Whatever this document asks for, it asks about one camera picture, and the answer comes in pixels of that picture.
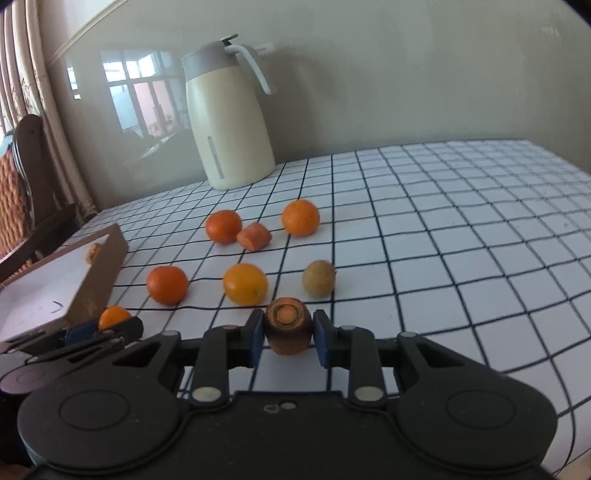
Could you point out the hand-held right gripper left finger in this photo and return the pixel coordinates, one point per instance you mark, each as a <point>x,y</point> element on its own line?
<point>256,339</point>

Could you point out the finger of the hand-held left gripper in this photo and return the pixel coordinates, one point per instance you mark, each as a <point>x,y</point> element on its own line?
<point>131,328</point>
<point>81,333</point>

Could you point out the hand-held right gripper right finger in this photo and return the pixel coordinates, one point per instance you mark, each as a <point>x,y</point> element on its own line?
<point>322,341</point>

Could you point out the small orange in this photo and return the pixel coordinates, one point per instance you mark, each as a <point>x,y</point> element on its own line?
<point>114,317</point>

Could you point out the carrot chunk with dark skin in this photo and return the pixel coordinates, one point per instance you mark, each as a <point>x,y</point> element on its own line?
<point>288,332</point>

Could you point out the yellowish orange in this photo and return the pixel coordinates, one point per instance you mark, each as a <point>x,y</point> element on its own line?
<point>245,284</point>

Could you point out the cardboard box with white inside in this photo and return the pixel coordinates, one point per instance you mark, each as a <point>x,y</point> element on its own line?
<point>41,286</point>

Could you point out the dimpled orange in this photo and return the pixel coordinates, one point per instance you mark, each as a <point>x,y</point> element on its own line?
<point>300,218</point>

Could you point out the brown kiwi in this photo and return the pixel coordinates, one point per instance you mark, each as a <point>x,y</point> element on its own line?
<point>318,278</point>

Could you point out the peeled carrot piece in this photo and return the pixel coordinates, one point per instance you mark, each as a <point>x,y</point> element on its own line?
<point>254,237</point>

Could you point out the wooden chair with woven cushion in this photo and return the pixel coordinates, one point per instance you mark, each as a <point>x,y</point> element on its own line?
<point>32,175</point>

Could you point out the white checked tablecloth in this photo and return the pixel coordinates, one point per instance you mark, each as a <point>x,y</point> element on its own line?
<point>461,230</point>

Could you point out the cream thermos jug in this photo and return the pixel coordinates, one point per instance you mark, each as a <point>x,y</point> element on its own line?
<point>228,124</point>

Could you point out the beige curtain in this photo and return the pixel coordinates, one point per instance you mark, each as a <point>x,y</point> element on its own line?
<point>41,69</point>

